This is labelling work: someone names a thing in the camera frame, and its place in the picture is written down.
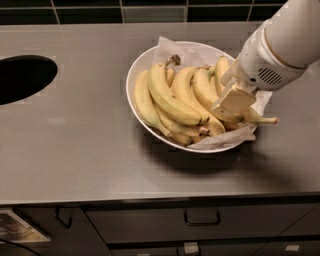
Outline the lower yellow banana underneath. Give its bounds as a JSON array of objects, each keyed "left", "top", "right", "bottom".
[{"left": 155, "top": 105, "right": 209, "bottom": 136}]

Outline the white crumpled paper liner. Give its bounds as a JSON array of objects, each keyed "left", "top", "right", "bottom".
[{"left": 152, "top": 37, "right": 257, "bottom": 153}]

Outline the white label on drawer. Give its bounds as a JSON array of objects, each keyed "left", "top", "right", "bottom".
[{"left": 184, "top": 242, "right": 200, "bottom": 255}]

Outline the round black sink opening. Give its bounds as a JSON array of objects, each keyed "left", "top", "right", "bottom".
[{"left": 0, "top": 55, "right": 58, "bottom": 105}]

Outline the black cabinet handle left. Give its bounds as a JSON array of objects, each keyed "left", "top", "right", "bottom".
[{"left": 54, "top": 207, "right": 73, "bottom": 230}]

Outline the large front yellow banana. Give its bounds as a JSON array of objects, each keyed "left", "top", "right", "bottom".
[{"left": 147, "top": 55, "right": 202, "bottom": 126}]

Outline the grey drawer front middle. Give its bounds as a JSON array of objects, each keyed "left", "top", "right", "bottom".
[{"left": 87, "top": 204, "right": 314, "bottom": 244}]

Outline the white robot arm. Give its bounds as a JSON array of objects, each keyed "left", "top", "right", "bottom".
[{"left": 211, "top": 0, "right": 320, "bottom": 117}]

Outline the white label right drawer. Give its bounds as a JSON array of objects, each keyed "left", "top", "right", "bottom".
[{"left": 285, "top": 245, "right": 300, "bottom": 252}]

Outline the small bottom yellow banana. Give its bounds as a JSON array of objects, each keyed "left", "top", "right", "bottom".
[{"left": 170, "top": 132, "right": 192, "bottom": 146}]

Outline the black drawer handle middle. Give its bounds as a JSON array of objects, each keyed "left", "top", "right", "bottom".
[{"left": 183, "top": 208, "right": 221, "bottom": 227}]

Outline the grey cabinet door left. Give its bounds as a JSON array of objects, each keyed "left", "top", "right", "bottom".
[{"left": 15, "top": 207, "right": 111, "bottom": 256}]

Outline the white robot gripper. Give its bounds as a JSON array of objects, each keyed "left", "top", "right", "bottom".
[{"left": 212, "top": 20, "right": 305, "bottom": 116}]

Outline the white oval bowl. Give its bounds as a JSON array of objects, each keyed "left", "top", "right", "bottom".
[{"left": 125, "top": 40, "right": 258, "bottom": 155}]

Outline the picture paper bottom left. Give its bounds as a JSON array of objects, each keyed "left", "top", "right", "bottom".
[{"left": 0, "top": 209, "right": 51, "bottom": 243}]

